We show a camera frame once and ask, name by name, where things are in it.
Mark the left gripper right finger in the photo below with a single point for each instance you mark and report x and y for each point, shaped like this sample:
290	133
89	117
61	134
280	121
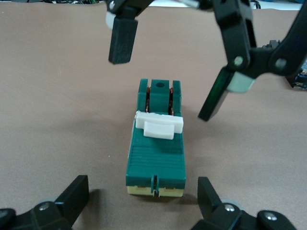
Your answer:
216	213

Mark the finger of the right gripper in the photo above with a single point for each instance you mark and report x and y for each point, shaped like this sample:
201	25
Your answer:
236	36
122	40

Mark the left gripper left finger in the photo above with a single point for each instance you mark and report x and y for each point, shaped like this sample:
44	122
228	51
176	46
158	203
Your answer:
60	210

